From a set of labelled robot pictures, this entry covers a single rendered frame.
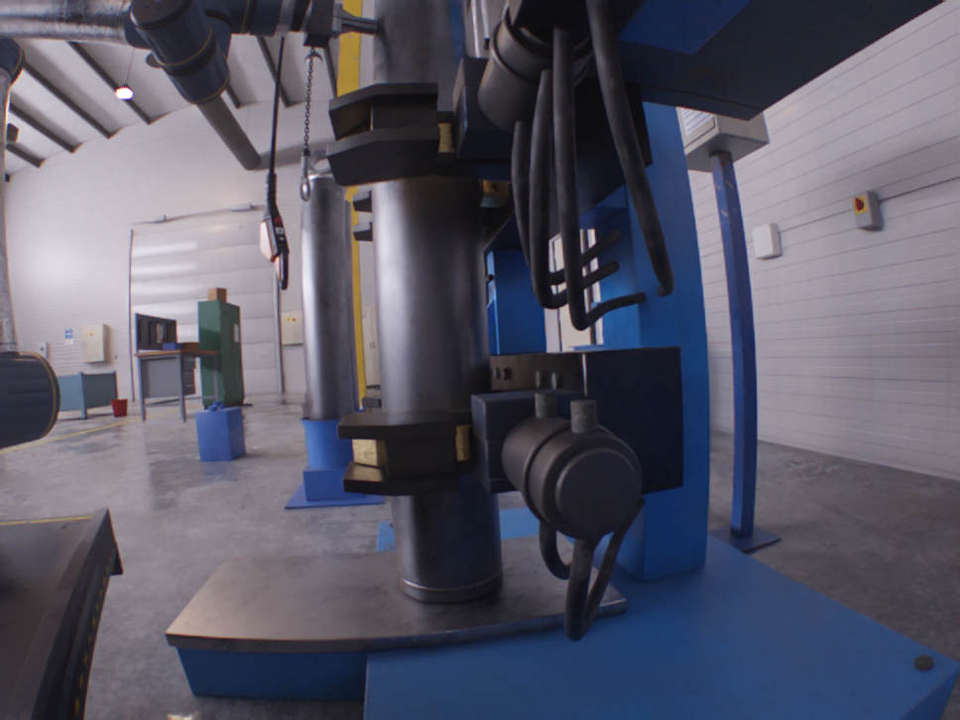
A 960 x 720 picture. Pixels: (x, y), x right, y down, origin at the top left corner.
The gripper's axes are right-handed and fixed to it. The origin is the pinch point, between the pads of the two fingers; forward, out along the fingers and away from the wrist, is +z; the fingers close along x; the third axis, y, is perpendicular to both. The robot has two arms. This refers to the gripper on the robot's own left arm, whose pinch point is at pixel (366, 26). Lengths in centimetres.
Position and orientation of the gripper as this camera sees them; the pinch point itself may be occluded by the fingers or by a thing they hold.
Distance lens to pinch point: 114.9
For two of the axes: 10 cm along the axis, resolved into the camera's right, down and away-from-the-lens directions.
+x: 0.6, 10.0, 0.1
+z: 8.5, -0.6, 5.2
